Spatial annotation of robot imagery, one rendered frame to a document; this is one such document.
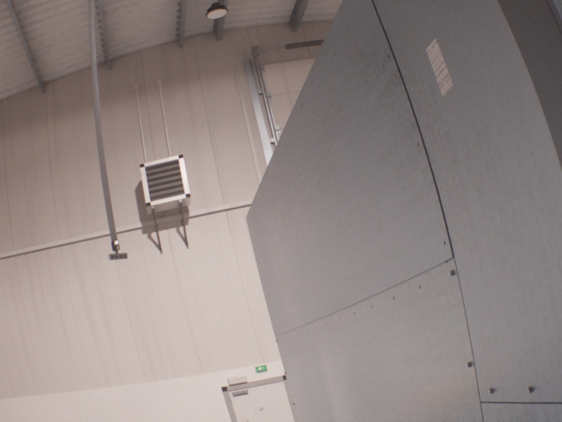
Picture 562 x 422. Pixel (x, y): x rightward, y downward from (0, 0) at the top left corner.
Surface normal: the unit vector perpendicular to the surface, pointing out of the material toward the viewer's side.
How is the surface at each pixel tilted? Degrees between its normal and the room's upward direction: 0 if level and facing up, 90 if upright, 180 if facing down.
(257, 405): 90
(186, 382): 90
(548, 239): 90
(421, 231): 90
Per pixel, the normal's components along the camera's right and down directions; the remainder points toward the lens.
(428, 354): -0.96, 0.20
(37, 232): 0.15, -0.22
